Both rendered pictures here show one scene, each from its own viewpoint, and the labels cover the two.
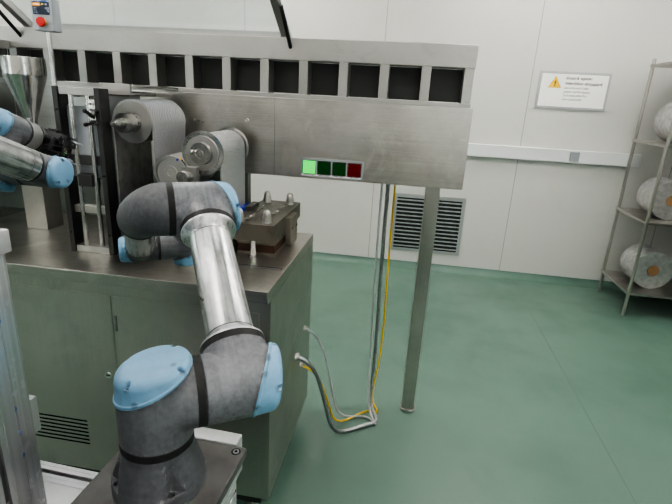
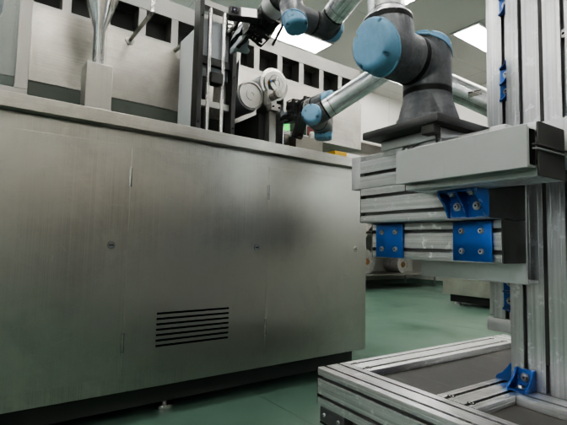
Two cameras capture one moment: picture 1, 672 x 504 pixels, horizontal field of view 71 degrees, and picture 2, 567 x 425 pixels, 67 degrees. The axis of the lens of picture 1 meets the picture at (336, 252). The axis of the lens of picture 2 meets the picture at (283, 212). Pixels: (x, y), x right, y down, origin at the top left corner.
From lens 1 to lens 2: 1.97 m
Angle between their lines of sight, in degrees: 49
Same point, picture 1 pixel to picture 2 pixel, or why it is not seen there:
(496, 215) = not seen: hidden behind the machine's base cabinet
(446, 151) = (352, 126)
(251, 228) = (310, 141)
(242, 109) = (242, 78)
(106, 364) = (256, 236)
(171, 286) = (319, 154)
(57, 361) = (207, 239)
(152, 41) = (177, 11)
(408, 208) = not seen: hidden behind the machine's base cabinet
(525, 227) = not seen: hidden behind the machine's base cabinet
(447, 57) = (348, 73)
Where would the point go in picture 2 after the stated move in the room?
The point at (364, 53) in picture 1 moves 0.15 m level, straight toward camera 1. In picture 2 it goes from (311, 61) to (331, 52)
